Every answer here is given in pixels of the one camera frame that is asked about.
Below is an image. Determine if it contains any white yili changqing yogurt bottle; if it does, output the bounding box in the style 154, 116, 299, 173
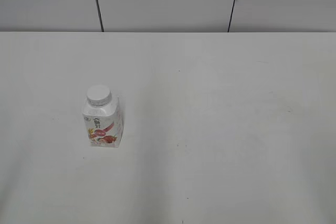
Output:
82, 96, 124, 148

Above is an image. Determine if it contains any white round bottle cap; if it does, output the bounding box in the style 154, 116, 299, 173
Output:
87, 84, 112, 106

